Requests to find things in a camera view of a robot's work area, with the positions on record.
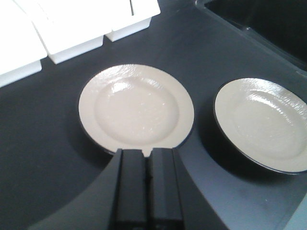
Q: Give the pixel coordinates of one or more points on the white storage bin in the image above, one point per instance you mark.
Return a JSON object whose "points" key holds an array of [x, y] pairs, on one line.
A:
{"points": [[67, 28], [127, 17], [21, 49]]}

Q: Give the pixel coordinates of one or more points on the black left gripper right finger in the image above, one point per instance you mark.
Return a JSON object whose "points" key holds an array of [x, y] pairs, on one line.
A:
{"points": [[164, 196]]}

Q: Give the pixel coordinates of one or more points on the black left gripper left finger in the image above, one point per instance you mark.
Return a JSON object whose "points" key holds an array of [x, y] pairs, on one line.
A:
{"points": [[132, 189]]}

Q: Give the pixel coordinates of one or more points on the right white storage bin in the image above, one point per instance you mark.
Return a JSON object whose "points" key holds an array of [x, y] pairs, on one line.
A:
{"points": [[127, 17]]}

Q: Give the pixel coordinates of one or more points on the black lab sink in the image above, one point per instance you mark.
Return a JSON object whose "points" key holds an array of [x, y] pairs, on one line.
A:
{"points": [[280, 25]]}

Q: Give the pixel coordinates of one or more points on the left white storage bin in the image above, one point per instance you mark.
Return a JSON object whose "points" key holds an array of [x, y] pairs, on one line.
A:
{"points": [[21, 49]]}

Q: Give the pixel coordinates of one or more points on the beige round plate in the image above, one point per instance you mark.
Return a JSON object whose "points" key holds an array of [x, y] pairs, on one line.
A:
{"points": [[266, 122], [133, 106]]}

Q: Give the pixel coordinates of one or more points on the middle white storage bin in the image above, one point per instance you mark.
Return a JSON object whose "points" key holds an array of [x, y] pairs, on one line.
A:
{"points": [[67, 28]]}

